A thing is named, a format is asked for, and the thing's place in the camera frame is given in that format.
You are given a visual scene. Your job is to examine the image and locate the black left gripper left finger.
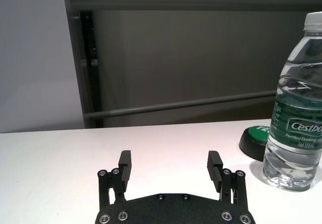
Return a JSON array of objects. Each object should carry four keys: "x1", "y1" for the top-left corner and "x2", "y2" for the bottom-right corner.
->
[{"x1": 97, "y1": 150, "x2": 132, "y2": 209}]

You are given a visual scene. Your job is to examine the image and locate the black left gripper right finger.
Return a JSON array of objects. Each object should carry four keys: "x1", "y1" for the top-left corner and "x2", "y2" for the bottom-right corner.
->
[{"x1": 206, "y1": 150, "x2": 249, "y2": 206}]

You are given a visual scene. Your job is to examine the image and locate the clear water bottle green label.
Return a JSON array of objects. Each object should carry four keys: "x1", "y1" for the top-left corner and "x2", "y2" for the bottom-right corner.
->
[{"x1": 263, "y1": 11, "x2": 322, "y2": 191}]

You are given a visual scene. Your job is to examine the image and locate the green black push button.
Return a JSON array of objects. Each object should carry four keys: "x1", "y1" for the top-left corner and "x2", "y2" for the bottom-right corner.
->
[{"x1": 238, "y1": 125, "x2": 272, "y2": 161}]

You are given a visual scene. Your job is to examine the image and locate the thin grey horizontal rail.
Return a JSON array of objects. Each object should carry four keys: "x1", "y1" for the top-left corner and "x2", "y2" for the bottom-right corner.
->
[{"x1": 84, "y1": 91, "x2": 277, "y2": 120}]

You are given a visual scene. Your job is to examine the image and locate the grey vertical frame post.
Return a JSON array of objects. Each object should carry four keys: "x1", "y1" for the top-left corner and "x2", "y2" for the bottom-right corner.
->
[{"x1": 61, "y1": 0, "x2": 104, "y2": 129}]

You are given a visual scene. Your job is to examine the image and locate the thick grey horizontal rail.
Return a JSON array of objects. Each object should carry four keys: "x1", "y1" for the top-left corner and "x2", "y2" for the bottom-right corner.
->
[{"x1": 62, "y1": 0, "x2": 322, "y2": 11}]

